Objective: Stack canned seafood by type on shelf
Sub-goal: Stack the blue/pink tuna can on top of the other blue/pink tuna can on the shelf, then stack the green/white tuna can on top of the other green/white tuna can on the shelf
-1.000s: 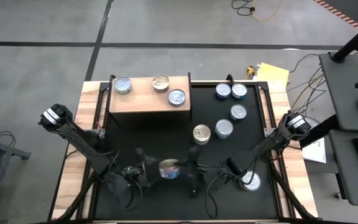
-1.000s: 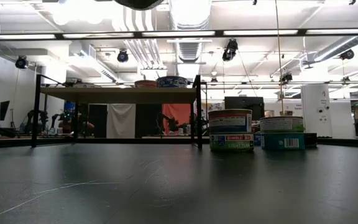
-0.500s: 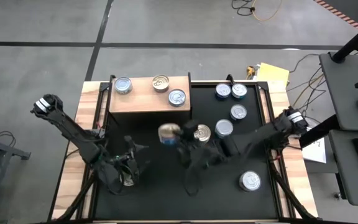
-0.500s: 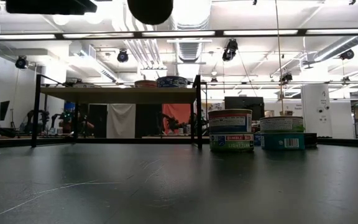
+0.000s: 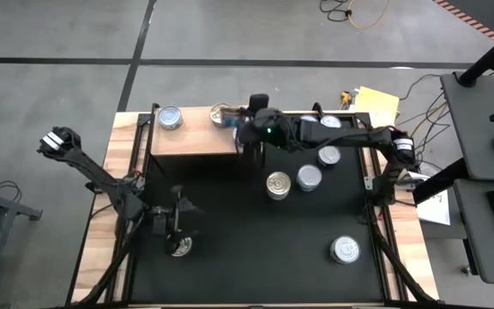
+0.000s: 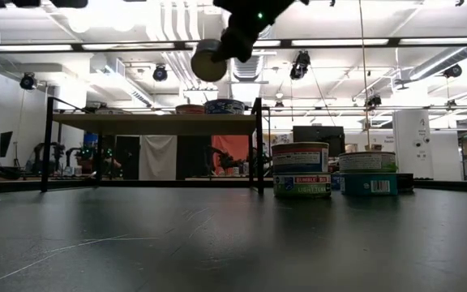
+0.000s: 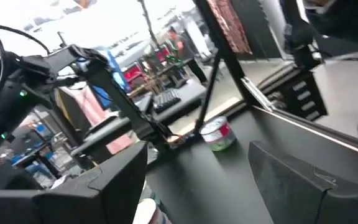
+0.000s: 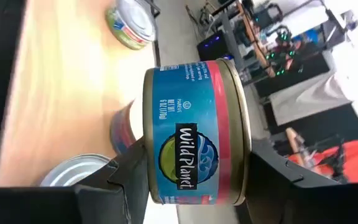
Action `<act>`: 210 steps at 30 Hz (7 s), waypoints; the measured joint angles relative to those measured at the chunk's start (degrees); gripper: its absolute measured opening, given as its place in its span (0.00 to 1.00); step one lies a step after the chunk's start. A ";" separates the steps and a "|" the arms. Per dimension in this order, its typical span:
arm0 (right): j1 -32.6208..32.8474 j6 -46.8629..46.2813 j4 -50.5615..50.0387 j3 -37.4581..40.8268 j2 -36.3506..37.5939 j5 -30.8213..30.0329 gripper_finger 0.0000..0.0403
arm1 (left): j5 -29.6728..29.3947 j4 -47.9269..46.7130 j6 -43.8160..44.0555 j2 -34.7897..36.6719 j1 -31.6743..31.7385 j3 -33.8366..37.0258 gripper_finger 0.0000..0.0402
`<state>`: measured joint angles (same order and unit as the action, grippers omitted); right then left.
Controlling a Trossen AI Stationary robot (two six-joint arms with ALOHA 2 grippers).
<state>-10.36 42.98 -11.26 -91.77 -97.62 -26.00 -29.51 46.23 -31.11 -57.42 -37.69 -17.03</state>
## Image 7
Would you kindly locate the silver-top tuna can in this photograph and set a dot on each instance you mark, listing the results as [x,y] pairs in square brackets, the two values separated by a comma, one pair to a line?
[217,133]

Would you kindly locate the gold-lid tuna can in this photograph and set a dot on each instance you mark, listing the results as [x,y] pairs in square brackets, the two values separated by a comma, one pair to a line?
[148,213]

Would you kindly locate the grey side desk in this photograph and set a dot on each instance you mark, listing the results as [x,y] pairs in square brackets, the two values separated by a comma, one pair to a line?
[188,93]

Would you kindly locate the black box white slots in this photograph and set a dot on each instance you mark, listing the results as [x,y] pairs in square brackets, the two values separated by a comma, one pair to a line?
[286,93]

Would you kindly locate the person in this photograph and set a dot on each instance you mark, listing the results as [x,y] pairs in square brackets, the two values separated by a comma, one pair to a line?
[182,46]

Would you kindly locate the black floor stand post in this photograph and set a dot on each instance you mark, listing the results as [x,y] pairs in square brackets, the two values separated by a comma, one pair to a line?
[300,37]

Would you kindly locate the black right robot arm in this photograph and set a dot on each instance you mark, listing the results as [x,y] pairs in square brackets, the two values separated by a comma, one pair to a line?
[115,93]

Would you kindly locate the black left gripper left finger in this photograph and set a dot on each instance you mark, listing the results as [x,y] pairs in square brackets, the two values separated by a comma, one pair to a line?
[73,205]

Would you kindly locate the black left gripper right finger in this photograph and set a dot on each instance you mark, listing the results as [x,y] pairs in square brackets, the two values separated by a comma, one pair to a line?
[297,199]

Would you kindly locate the backlit black keyboard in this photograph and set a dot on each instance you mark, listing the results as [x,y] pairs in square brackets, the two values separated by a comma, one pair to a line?
[166,99]

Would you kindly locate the reddish patterned panel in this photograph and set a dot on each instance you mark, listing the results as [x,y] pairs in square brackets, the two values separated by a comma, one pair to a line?
[228,28]

